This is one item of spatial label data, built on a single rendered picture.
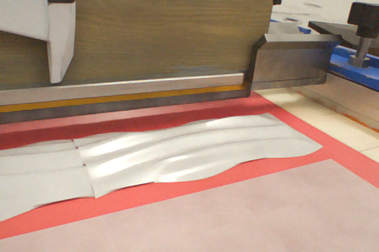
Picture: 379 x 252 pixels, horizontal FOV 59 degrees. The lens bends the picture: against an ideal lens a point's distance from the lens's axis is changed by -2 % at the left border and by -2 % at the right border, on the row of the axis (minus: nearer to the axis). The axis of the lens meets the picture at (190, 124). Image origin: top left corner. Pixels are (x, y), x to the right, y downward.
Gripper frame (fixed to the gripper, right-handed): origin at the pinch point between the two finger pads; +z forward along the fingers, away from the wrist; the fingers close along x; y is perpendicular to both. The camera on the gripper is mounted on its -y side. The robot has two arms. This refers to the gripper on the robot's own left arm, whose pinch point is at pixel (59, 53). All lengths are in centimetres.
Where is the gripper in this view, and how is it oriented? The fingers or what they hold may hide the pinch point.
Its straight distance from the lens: 26.3
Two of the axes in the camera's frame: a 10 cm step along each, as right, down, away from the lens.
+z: -0.9, 9.0, 4.3
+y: -8.8, 1.2, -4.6
